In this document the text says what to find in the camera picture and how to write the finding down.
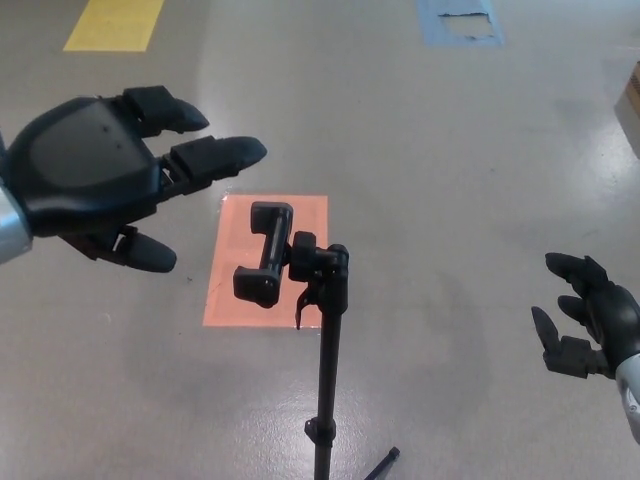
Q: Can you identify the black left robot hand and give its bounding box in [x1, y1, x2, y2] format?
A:
[0, 85, 269, 275]

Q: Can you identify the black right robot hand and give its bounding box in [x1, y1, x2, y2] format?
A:
[530, 252, 640, 381]

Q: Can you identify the black tripod phone stand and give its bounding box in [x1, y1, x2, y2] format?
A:
[232, 200, 401, 480]

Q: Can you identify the cardboard box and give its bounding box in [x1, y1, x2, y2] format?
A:
[613, 54, 640, 169]

